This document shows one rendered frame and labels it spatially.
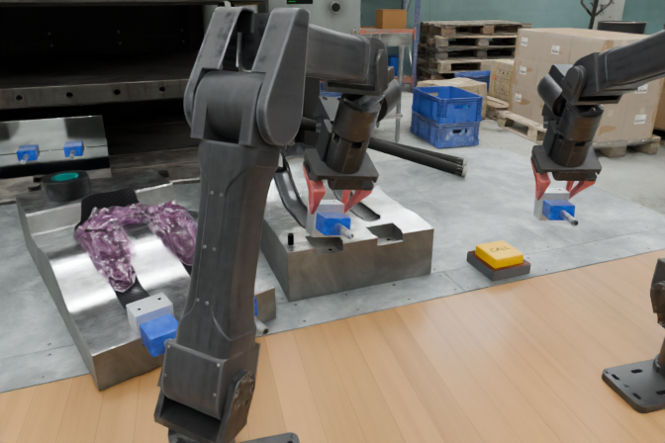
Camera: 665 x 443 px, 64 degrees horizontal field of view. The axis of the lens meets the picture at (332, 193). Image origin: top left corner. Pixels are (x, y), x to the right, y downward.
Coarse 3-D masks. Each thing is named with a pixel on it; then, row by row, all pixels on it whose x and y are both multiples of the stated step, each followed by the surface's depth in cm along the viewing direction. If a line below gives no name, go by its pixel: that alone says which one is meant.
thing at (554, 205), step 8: (544, 192) 96; (552, 192) 96; (560, 192) 96; (568, 192) 96; (536, 200) 99; (544, 200) 96; (552, 200) 96; (560, 200) 96; (568, 200) 96; (536, 208) 99; (544, 208) 95; (552, 208) 93; (560, 208) 92; (568, 208) 92; (536, 216) 99; (544, 216) 96; (552, 216) 93; (560, 216) 92; (568, 216) 89; (576, 224) 88
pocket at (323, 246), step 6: (312, 240) 88; (318, 240) 88; (324, 240) 89; (330, 240) 89; (336, 240) 88; (342, 240) 86; (318, 246) 89; (324, 246) 89; (330, 246) 89; (336, 246) 89; (342, 246) 85; (318, 252) 87; (324, 252) 87; (330, 252) 85; (336, 252) 85
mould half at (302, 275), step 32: (288, 160) 111; (352, 192) 107; (288, 224) 92; (352, 224) 91; (416, 224) 91; (288, 256) 82; (320, 256) 84; (352, 256) 86; (384, 256) 88; (416, 256) 91; (288, 288) 84; (320, 288) 86; (352, 288) 88
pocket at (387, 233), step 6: (390, 222) 92; (372, 228) 91; (378, 228) 92; (384, 228) 92; (390, 228) 93; (396, 228) 91; (378, 234) 92; (384, 234) 93; (390, 234) 93; (396, 234) 92; (402, 234) 89; (378, 240) 92; (384, 240) 92; (390, 240) 92; (396, 240) 89; (402, 240) 89
